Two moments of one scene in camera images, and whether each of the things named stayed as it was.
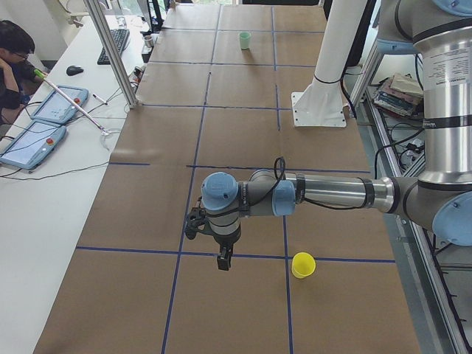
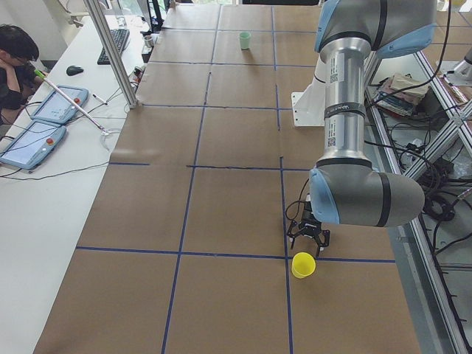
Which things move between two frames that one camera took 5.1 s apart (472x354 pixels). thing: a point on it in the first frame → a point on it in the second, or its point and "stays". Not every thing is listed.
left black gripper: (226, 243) → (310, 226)
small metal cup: (148, 41) stays
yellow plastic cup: (303, 265) stays
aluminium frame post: (113, 54) stays
